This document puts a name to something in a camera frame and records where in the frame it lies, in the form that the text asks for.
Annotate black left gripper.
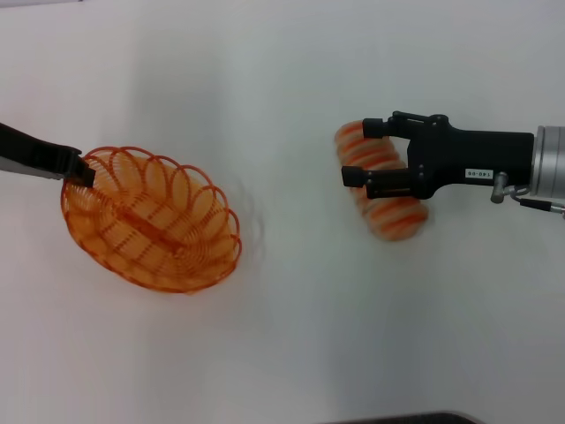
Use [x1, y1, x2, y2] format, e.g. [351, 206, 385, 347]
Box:
[0, 121, 96, 189]

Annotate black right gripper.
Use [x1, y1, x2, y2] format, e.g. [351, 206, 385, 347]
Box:
[342, 110, 536, 201]

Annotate orange striped bread roll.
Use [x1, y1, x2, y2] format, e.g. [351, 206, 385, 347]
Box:
[333, 119, 430, 243]

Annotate orange woven plastic basket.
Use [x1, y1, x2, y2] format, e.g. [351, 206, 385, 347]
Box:
[60, 145, 243, 296]

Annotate dark robot torso part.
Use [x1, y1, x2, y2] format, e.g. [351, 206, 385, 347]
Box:
[315, 411, 480, 424]

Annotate right arm cable with connector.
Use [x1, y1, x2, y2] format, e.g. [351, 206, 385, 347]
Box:
[491, 171, 565, 217]

